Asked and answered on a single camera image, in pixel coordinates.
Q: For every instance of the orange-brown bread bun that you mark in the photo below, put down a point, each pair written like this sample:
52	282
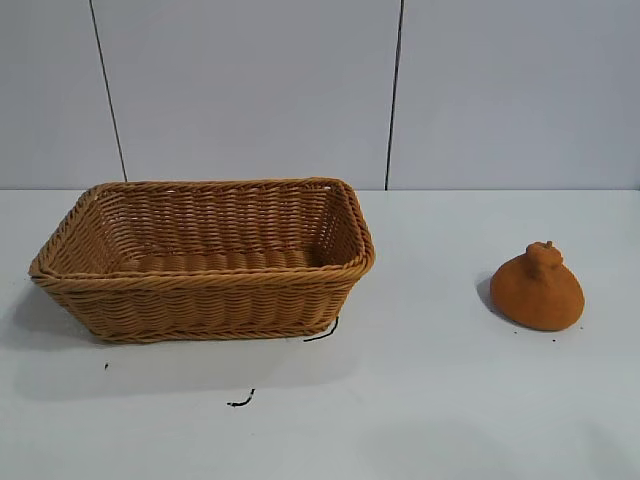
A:
537	300

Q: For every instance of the brown woven wicker basket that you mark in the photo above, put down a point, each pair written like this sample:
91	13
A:
200	305

